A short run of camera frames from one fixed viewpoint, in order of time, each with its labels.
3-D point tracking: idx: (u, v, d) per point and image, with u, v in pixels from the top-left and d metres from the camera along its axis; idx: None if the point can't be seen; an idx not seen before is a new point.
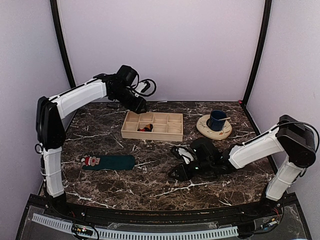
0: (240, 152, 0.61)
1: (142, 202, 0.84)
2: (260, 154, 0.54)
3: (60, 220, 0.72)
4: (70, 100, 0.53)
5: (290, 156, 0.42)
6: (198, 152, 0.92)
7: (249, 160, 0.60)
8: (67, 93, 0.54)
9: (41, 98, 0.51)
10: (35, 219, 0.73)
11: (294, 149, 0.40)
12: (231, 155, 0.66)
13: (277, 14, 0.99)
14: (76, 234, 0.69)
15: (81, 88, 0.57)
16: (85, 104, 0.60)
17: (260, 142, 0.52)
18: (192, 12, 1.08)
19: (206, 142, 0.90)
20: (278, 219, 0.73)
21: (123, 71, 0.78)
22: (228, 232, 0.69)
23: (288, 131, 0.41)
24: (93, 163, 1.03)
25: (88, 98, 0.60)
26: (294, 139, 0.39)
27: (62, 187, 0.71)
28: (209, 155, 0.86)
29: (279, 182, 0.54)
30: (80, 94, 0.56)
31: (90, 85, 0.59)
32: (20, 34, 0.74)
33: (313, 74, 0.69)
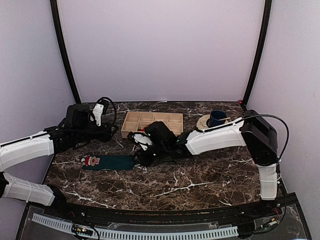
0: (200, 139, 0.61)
1: (142, 202, 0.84)
2: (219, 143, 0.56)
3: (60, 220, 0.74)
4: (9, 154, 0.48)
5: (253, 153, 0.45)
6: (152, 136, 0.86)
7: (206, 148, 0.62)
8: (9, 145, 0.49)
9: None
10: (35, 220, 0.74)
11: (258, 147, 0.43)
12: (189, 142, 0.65)
13: (277, 14, 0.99)
14: (76, 234, 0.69)
15: (26, 142, 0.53)
16: (25, 159, 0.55)
17: (224, 133, 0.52)
18: (191, 12, 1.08)
19: (158, 125, 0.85)
20: (278, 219, 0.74)
21: (70, 118, 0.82)
22: (228, 232, 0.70)
23: (254, 128, 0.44)
24: (94, 163, 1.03)
25: (32, 153, 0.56)
26: (258, 137, 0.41)
27: (50, 192, 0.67)
28: (163, 139, 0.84)
29: (263, 183, 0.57)
30: (22, 149, 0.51)
31: (39, 139, 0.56)
32: (20, 34, 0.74)
33: (313, 74, 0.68)
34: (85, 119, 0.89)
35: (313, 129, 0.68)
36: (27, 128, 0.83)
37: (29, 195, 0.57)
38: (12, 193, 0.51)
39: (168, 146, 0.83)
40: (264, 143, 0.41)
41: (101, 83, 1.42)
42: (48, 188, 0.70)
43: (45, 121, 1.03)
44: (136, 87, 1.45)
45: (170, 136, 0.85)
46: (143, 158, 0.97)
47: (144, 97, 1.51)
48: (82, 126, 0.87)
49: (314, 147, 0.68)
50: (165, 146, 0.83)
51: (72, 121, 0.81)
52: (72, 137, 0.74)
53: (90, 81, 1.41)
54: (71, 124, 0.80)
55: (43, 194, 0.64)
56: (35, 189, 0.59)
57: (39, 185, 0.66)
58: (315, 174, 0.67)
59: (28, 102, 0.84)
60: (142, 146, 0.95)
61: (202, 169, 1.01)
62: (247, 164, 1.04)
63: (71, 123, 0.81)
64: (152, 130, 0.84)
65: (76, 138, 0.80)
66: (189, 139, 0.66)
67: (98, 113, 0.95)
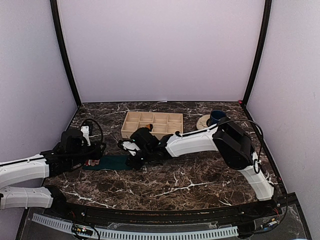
0: (178, 143, 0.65)
1: (142, 202, 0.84)
2: (195, 147, 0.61)
3: (60, 220, 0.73)
4: (4, 175, 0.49)
5: (226, 159, 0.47)
6: (136, 142, 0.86)
7: (182, 151, 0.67)
8: (6, 166, 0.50)
9: None
10: (36, 219, 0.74)
11: (231, 153, 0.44)
12: (169, 145, 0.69)
13: (277, 14, 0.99)
14: (76, 234, 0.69)
15: (23, 164, 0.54)
16: (19, 180, 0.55)
17: (199, 138, 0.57)
18: (191, 12, 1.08)
19: (141, 130, 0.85)
20: (278, 219, 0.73)
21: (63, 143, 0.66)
22: (228, 232, 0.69)
23: (226, 134, 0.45)
24: (93, 163, 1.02)
25: (28, 174, 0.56)
26: (228, 143, 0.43)
27: (48, 195, 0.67)
28: (146, 143, 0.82)
29: (253, 185, 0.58)
30: (18, 171, 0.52)
31: (36, 162, 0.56)
32: (20, 34, 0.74)
33: (313, 74, 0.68)
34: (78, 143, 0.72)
35: (313, 129, 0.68)
36: (27, 128, 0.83)
37: (26, 201, 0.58)
38: (8, 204, 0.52)
39: (150, 150, 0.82)
40: (235, 148, 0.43)
41: (101, 83, 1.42)
42: (45, 190, 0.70)
43: (45, 122, 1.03)
44: (136, 87, 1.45)
45: (153, 139, 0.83)
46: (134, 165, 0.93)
47: (144, 97, 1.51)
48: (76, 150, 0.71)
49: (314, 147, 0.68)
50: (148, 150, 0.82)
51: (66, 146, 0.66)
52: (66, 162, 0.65)
53: (90, 81, 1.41)
54: (65, 150, 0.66)
55: (41, 198, 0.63)
56: (32, 195, 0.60)
57: (36, 189, 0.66)
58: (314, 174, 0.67)
59: (28, 102, 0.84)
60: (131, 152, 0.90)
61: (202, 169, 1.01)
62: None
63: (65, 149, 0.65)
64: (135, 137, 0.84)
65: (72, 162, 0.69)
66: (168, 143, 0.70)
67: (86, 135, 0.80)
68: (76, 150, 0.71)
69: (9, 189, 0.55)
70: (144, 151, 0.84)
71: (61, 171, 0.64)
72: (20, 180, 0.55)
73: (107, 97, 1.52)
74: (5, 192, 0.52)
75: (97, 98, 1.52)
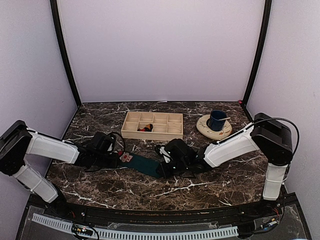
0: (216, 150, 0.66)
1: (142, 202, 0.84)
2: (236, 151, 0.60)
3: (60, 220, 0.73)
4: (40, 142, 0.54)
5: (269, 155, 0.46)
6: (172, 152, 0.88)
7: (222, 159, 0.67)
8: (43, 136, 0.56)
9: (22, 122, 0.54)
10: (35, 219, 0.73)
11: (273, 148, 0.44)
12: (206, 155, 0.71)
13: (277, 14, 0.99)
14: (76, 234, 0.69)
15: (59, 142, 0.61)
16: (49, 156, 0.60)
17: (237, 140, 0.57)
18: (191, 12, 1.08)
19: (177, 142, 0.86)
20: (278, 219, 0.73)
21: (96, 141, 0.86)
22: (228, 232, 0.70)
23: (264, 130, 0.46)
24: (125, 159, 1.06)
25: (58, 154, 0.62)
26: (269, 139, 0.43)
27: (56, 191, 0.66)
28: (183, 155, 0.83)
29: (268, 182, 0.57)
30: (53, 144, 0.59)
31: (68, 145, 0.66)
32: (20, 34, 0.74)
33: (314, 74, 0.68)
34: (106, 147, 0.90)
35: (313, 129, 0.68)
36: None
37: (34, 186, 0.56)
38: (21, 176, 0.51)
39: (188, 162, 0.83)
40: (276, 142, 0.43)
41: (101, 83, 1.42)
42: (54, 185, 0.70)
43: (46, 122, 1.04)
44: (137, 87, 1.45)
45: (190, 151, 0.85)
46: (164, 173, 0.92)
47: (144, 97, 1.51)
48: (103, 150, 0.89)
49: (314, 147, 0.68)
50: (185, 163, 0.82)
51: (97, 143, 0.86)
52: (91, 158, 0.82)
53: (90, 81, 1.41)
54: (95, 146, 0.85)
55: (46, 189, 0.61)
56: (44, 182, 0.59)
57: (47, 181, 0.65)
58: (314, 174, 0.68)
59: (27, 101, 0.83)
60: (165, 159, 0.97)
61: None
62: (247, 164, 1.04)
63: (95, 146, 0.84)
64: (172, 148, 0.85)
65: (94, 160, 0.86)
66: (207, 153, 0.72)
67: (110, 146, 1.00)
68: (102, 151, 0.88)
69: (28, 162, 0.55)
70: (181, 164, 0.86)
71: (83, 162, 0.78)
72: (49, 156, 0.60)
73: (107, 97, 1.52)
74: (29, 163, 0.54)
75: (96, 98, 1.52)
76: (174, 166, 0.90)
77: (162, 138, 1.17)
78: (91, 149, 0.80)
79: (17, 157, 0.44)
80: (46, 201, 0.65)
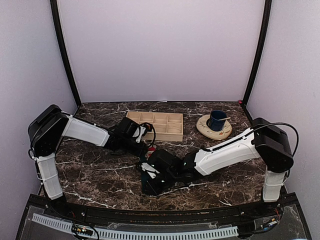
0: (208, 160, 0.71)
1: (142, 202, 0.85)
2: (229, 160, 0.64)
3: (60, 220, 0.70)
4: (74, 124, 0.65)
5: (270, 163, 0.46)
6: (156, 165, 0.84)
7: (218, 166, 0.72)
8: (77, 120, 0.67)
9: (54, 105, 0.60)
10: (35, 219, 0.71)
11: (275, 157, 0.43)
12: (198, 164, 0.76)
13: (277, 14, 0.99)
14: (76, 234, 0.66)
15: (90, 125, 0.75)
16: (81, 136, 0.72)
17: (234, 149, 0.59)
18: (191, 12, 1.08)
19: (160, 152, 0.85)
20: (278, 219, 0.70)
21: (124, 126, 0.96)
22: (228, 232, 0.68)
23: (267, 139, 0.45)
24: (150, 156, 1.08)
25: (87, 134, 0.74)
26: (273, 148, 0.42)
27: (61, 189, 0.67)
28: (169, 166, 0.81)
29: (268, 187, 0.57)
30: (82, 127, 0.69)
31: (96, 128, 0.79)
32: (20, 33, 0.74)
33: (313, 74, 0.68)
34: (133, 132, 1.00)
35: (313, 129, 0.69)
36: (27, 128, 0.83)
37: (49, 177, 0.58)
38: (43, 164, 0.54)
39: (176, 173, 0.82)
40: (279, 150, 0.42)
41: (101, 83, 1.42)
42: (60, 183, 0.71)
43: None
44: (137, 87, 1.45)
45: (175, 161, 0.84)
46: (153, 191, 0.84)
47: (144, 97, 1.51)
48: (129, 136, 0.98)
49: (314, 148, 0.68)
50: (173, 173, 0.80)
51: (125, 128, 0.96)
52: (121, 140, 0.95)
53: (90, 81, 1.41)
54: (122, 131, 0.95)
55: (55, 187, 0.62)
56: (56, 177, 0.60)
57: None
58: (313, 174, 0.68)
59: (27, 102, 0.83)
60: (150, 175, 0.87)
61: None
62: (247, 164, 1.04)
63: (123, 130, 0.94)
64: (156, 161, 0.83)
65: (122, 143, 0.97)
66: (197, 160, 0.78)
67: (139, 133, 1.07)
68: (129, 136, 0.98)
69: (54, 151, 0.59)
70: (168, 175, 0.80)
71: (113, 145, 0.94)
72: (80, 136, 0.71)
73: (107, 98, 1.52)
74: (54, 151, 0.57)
75: (97, 99, 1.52)
76: (162, 180, 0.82)
77: (162, 138, 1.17)
78: (119, 133, 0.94)
79: (52, 138, 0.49)
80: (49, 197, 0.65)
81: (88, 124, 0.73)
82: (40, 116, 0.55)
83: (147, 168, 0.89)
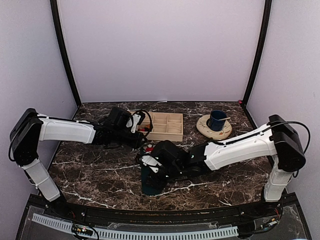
0: (220, 153, 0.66)
1: (142, 202, 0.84)
2: (242, 156, 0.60)
3: (60, 220, 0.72)
4: (52, 127, 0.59)
5: (284, 161, 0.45)
6: (161, 158, 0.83)
7: (227, 162, 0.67)
8: (55, 120, 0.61)
9: (30, 110, 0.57)
10: (35, 220, 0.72)
11: (290, 154, 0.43)
12: (208, 158, 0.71)
13: (277, 14, 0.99)
14: (76, 234, 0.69)
15: (71, 124, 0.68)
16: (64, 137, 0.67)
17: (250, 144, 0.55)
18: (191, 12, 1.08)
19: (166, 144, 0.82)
20: (278, 218, 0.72)
21: (113, 117, 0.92)
22: (228, 232, 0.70)
23: (286, 136, 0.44)
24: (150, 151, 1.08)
25: (70, 135, 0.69)
26: (291, 146, 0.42)
27: (57, 190, 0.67)
28: (175, 160, 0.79)
29: (273, 186, 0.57)
30: (63, 128, 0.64)
31: (79, 126, 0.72)
32: (20, 33, 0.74)
33: (313, 74, 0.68)
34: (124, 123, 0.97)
35: (313, 129, 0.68)
36: None
37: (41, 182, 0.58)
38: (30, 170, 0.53)
39: (182, 166, 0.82)
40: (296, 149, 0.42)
41: (101, 83, 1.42)
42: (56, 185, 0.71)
43: None
44: (137, 87, 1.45)
45: (181, 154, 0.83)
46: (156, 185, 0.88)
47: (144, 97, 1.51)
48: (121, 127, 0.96)
49: (314, 148, 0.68)
50: (178, 167, 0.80)
51: (114, 119, 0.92)
52: (111, 131, 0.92)
53: (90, 81, 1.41)
54: (112, 123, 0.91)
55: (50, 190, 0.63)
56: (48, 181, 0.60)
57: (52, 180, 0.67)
58: (313, 174, 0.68)
59: (27, 102, 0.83)
60: (153, 169, 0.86)
61: None
62: (247, 164, 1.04)
63: (112, 122, 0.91)
64: (162, 153, 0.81)
65: (113, 134, 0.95)
66: (208, 154, 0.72)
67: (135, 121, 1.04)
68: (120, 127, 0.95)
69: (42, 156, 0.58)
70: (173, 168, 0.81)
71: (102, 138, 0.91)
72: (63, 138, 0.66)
73: (107, 98, 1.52)
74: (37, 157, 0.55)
75: (97, 99, 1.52)
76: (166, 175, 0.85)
77: (162, 138, 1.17)
78: (108, 125, 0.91)
79: (30, 146, 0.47)
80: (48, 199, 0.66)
81: (68, 124, 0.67)
82: (18, 123, 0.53)
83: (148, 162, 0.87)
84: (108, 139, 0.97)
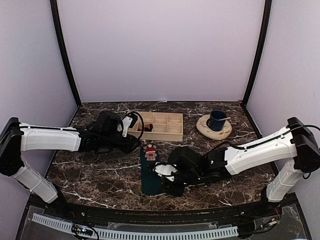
0: (242, 158, 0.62)
1: (142, 202, 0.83)
2: (263, 159, 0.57)
3: (60, 220, 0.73)
4: (34, 137, 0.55)
5: (301, 162, 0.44)
6: (178, 165, 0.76)
7: (248, 166, 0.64)
8: (37, 130, 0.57)
9: (14, 118, 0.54)
10: (35, 220, 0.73)
11: (309, 156, 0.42)
12: (229, 162, 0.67)
13: (277, 14, 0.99)
14: (76, 234, 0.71)
15: (55, 133, 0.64)
16: (48, 147, 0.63)
17: (270, 147, 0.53)
18: (191, 12, 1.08)
19: (185, 151, 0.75)
20: (278, 218, 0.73)
21: (101, 122, 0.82)
22: (228, 232, 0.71)
23: (305, 139, 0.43)
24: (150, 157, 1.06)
25: (55, 143, 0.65)
26: (311, 148, 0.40)
27: (54, 192, 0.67)
28: (194, 166, 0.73)
29: (281, 186, 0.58)
30: (47, 137, 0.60)
31: (65, 134, 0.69)
32: (20, 34, 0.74)
33: (313, 74, 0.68)
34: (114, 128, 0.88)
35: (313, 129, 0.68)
36: None
37: (36, 186, 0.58)
38: (20, 178, 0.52)
39: (201, 172, 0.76)
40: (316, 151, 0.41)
41: (101, 83, 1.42)
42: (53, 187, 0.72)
43: (46, 122, 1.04)
44: (136, 87, 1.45)
45: (199, 160, 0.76)
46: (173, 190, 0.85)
47: (144, 97, 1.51)
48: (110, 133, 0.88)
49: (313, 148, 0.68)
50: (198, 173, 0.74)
51: (102, 125, 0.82)
52: (99, 138, 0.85)
53: (90, 81, 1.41)
54: (100, 129, 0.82)
55: (46, 192, 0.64)
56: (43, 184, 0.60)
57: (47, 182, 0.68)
58: (313, 174, 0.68)
59: (27, 102, 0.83)
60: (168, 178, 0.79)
61: None
62: None
63: (100, 128, 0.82)
64: (179, 160, 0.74)
65: (101, 141, 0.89)
66: (228, 159, 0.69)
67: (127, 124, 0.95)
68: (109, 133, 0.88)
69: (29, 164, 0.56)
70: (191, 174, 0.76)
71: (90, 145, 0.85)
72: (47, 147, 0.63)
73: (107, 98, 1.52)
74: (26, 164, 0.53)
75: (97, 99, 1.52)
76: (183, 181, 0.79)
77: (162, 138, 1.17)
78: (96, 131, 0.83)
79: (13, 157, 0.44)
80: (47, 201, 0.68)
81: (52, 133, 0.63)
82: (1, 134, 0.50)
83: (163, 171, 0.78)
84: (97, 145, 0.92)
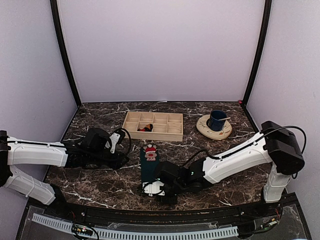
0: (218, 168, 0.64)
1: (142, 202, 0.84)
2: (239, 167, 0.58)
3: (60, 220, 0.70)
4: (22, 152, 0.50)
5: (282, 167, 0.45)
6: (162, 178, 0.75)
7: (226, 175, 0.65)
8: (24, 145, 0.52)
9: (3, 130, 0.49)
10: (35, 220, 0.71)
11: (288, 160, 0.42)
12: (206, 172, 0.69)
13: (277, 14, 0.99)
14: (76, 234, 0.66)
15: (44, 148, 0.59)
16: (35, 162, 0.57)
17: (244, 155, 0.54)
18: (191, 11, 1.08)
19: (164, 165, 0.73)
20: (278, 218, 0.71)
21: (89, 139, 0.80)
22: (228, 232, 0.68)
23: (280, 143, 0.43)
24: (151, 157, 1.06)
25: (44, 158, 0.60)
26: (287, 152, 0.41)
27: (50, 195, 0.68)
28: (176, 178, 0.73)
29: (272, 188, 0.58)
30: (37, 152, 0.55)
31: (55, 149, 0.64)
32: (20, 34, 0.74)
33: (314, 74, 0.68)
34: (102, 144, 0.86)
35: (312, 130, 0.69)
36: (27, 128, 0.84)
37: (29, 190, 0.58)
38: (12, 185, 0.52)
39: (183, 183, 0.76)
40: (292, 154, 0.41)
41: (101, 83, 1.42)
42: (50, 187, 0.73)
43: (46, 122, 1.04)
44: (136, 87, 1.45)
45: (181, 172, 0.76)
46: (168, 199, 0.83)
47: (144, 97, 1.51)
48: (97, 149, 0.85)
49: (313, 148, 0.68)
50: (180, 185, 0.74)
51: (90, 142, 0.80)
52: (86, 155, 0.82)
53: (90, 81, 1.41)
54: (88, 146, 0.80)
55: (41, 196, 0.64)
56: (37, 187, 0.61)
57: (43, 184, 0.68)
58: (312, 174, 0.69)
59: (27, 102, 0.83)
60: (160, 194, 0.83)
61: None
62: None
63: (88, 145, 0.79)
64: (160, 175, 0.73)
65: (88, 157, 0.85)
66: (206, 169, 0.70)
67: (114, 140, 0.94)
68: (96, 150, 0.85)
69: (19, 171, 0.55)
70: (175, 186, 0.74)
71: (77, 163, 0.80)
72: (34, 162, 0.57)
73: (107, 97, 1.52)
74: (16, 173, 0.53)
75: (97, 99, 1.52)
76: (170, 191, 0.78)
77: (162, 138, 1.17)
78: (84, 148, 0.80)
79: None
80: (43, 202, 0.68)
81: (41, 148, 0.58)
82: None
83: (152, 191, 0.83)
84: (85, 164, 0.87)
